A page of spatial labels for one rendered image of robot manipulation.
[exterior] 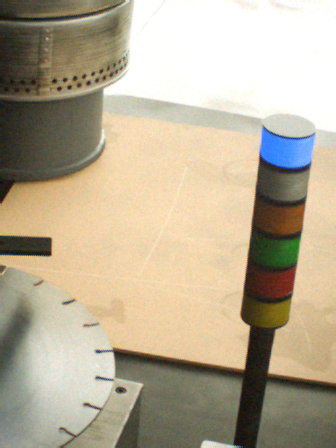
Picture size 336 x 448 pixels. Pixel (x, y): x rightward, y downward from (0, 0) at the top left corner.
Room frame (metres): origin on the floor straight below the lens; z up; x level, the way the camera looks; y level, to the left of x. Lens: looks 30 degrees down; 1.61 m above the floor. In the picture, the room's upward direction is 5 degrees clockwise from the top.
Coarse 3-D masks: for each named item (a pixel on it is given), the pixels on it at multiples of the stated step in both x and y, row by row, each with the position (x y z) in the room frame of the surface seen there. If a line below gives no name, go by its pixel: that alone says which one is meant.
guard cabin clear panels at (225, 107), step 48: (144, 0) 1.93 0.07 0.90; (192, 0) 1.91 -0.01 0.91; (240, 0) 1.90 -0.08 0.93; (288, 0) 1.88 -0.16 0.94; (144, 48) 1.93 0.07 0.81; (192, 48) 1.91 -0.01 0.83; (240, 48) 1.89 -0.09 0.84; (288, 48) 1.88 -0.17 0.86; (144, 96) 1.93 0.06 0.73; (192, 96) 1.91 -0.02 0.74; (240, 96) 1.89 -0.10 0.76; (288, 96) 1.88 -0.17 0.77
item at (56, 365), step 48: (0, 288) 0.98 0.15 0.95; (48, 288) 0.99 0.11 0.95; (0, 336) 0.91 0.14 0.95; (48, 336) 0.91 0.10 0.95; (96, 336) 0.92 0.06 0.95; (0, 384) 0.84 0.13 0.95; (48, 384) 0.84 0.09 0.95; (96, 384) 0.85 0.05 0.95; (0, 432) 0.77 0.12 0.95; (48, 432) 0.78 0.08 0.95
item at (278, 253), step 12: (252, 228) 0.94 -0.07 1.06; (252, 240) 0.94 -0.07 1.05; (264, 240) 0.93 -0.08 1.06; (276, 240) 0.93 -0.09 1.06; (288, 240) 0.93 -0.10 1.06; (300, 240) 0.95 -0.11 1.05; (252, 252) 0.94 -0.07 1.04; (264, 252) 0.93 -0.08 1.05; (276, 252) 0.93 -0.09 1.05; (288, 252) 0.93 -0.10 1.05; (264, 264) 0.93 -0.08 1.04; (276, 264) 0.93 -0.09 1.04; (288, 264) 0.93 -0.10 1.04
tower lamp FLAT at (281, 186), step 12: (264, 168) 0.93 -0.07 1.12; (276, 168) 0.93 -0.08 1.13; (264, 180) 0.93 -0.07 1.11; (276, 180) 0.93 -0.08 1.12; (288, 180) 0.93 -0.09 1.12; (300, 180) 0.93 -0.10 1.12; (264, 192) 0.93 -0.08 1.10; (276, 192) 0.93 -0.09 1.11; (288, 192) 0.93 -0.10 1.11; (300, 192) 0.93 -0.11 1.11
